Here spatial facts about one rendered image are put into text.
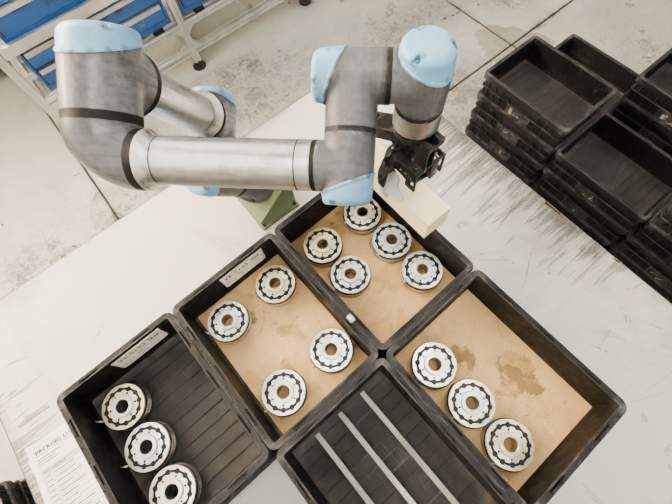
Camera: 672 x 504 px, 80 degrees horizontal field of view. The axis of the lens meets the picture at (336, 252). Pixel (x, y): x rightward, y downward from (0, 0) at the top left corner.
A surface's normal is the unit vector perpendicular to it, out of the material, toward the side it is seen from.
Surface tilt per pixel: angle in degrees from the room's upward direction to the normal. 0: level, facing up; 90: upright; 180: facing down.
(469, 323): 0
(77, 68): 31
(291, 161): 26
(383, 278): 0
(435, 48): 0
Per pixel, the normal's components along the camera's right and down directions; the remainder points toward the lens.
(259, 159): -0.14, 0.06
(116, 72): 0.75, 0.13
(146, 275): -0.06, -0.38
